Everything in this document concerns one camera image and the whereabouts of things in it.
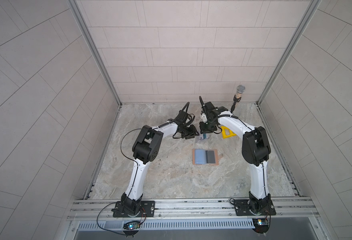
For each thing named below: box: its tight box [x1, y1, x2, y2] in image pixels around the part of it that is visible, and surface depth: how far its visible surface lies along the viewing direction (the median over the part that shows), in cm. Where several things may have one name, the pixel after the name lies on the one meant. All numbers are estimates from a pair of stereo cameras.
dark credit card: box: [205, 150, 216, 164], surface depth 90 cm
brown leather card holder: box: [191, 148, 223, 166], surface depth 90 cm
